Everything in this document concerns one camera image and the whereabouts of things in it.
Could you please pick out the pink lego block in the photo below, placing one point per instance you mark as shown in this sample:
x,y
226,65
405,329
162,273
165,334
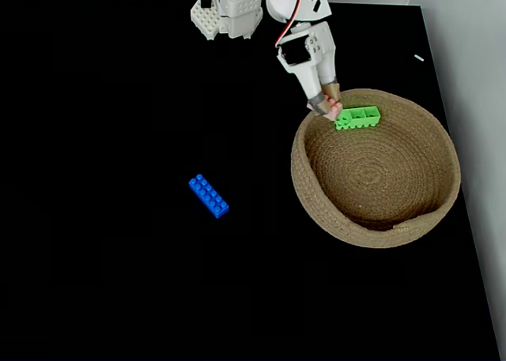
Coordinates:
x,y
334,110

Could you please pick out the blue lego block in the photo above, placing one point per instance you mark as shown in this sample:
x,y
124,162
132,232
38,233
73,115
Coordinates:
x,y
208,196

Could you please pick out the green lego block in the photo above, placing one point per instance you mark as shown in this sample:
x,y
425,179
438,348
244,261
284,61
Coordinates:
x,y
361,118

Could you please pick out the small white tape piece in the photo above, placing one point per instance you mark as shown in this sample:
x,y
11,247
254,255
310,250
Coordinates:
x,y
419,57

